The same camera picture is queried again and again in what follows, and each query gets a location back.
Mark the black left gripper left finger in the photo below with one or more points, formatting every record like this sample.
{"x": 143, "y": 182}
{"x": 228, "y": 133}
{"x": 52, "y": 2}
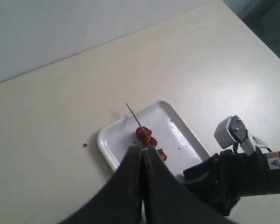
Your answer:
{"x": 120, "y": 200}

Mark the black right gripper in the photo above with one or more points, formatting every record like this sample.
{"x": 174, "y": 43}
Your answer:
{"x": 224, "y": 178}

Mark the red date fruit top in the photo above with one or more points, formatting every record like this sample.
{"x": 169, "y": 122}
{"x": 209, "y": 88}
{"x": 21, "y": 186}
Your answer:
{"x": 162, "y": 154}

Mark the thin wooden skewer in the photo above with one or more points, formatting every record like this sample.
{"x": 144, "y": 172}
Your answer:
{"x": 138, "y": 122}

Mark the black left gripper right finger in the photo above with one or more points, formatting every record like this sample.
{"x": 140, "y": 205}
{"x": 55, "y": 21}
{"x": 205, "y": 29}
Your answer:
{"x": 165, "y": 200}

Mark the red date fruit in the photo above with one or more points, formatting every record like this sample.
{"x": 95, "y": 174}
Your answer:
{"x": 149, "y": 141}
{"x": 143, "y": 132}
{"x": 162, "y": 154}

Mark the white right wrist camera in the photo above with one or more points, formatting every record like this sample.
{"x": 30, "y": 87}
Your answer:
{"x": 232, "y": 132}

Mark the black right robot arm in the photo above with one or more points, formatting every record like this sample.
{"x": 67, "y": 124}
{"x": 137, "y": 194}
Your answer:
{"x": 273, "y": 161}

